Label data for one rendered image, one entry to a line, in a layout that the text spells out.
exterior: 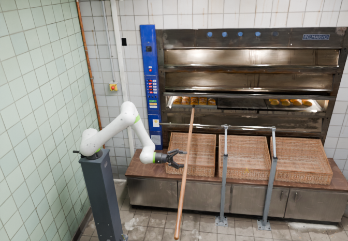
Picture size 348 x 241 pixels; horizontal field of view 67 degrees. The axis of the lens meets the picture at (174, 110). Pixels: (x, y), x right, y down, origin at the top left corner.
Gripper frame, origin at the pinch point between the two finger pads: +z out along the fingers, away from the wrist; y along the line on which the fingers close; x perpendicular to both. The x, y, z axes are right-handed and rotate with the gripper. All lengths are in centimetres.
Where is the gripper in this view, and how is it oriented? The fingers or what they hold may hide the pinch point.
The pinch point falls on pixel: (186, 159)
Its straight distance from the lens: 224.2
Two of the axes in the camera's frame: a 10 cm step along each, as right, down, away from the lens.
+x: -1.3, 4.4, -8.9
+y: 0.3, 9.0, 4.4
